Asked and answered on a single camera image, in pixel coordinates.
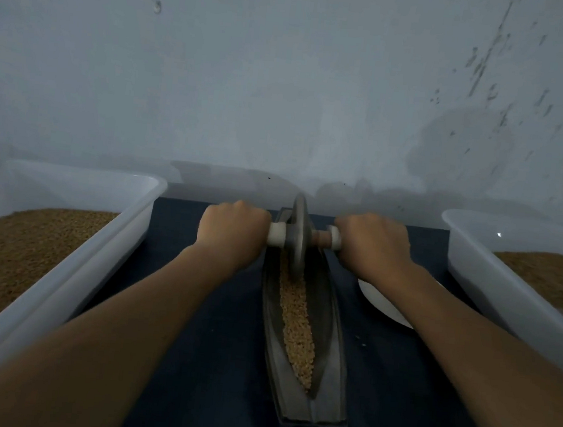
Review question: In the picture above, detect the white round plate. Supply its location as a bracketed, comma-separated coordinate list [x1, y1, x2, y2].
[353, 276, 420, 330]

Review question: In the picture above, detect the dark blue tablecloth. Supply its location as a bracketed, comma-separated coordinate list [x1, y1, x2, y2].
[57, 190, 529, 427]

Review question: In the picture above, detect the metal grinding wheel with handles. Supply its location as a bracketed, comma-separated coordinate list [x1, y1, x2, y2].
[263, 192, 346, 282]

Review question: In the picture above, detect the white plastic tray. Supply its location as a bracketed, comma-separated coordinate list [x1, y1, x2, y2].
[427, 206, 563, 378]
[0, 158, 170, 418]

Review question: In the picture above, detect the boat-shaped metal grinding trough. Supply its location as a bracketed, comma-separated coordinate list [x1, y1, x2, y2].
[248, 206, 368, 427]

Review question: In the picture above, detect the person's left forearm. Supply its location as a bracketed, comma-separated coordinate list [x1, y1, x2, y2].
[0, 226, 235, 427]

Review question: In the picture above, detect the person's left hand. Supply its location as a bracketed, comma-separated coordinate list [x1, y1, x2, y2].
[192, 197, 274, 273]

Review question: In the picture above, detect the person's right hand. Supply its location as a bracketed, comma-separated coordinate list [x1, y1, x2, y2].
[327, 210, 421, 289]

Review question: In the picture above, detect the person's right forearm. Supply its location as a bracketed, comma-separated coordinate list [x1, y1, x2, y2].
[360, 260, 563, 427]

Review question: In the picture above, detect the small ground grain portion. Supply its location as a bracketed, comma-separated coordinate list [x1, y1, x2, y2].
[267, 249, 327, 391]

